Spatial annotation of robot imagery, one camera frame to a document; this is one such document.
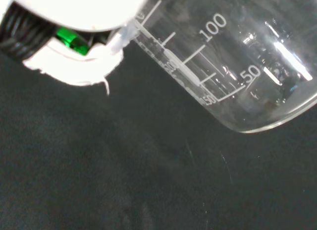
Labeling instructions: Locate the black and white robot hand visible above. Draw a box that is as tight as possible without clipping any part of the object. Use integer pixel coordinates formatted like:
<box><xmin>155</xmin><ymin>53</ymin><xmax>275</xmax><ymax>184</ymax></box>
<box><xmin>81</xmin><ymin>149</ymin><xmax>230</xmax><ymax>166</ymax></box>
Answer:
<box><xmin>0</xmin><ymin>0</ymin><xmax>156</xmax><ymax>96</ymax></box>

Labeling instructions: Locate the black cloth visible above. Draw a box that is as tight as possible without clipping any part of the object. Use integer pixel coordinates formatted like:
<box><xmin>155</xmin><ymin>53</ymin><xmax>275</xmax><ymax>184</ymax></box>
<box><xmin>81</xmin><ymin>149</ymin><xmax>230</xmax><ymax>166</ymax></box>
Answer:
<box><xmin>0</xmin><ymin>39</ymin><xmax>317</xmax><ymax>230</ymax></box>

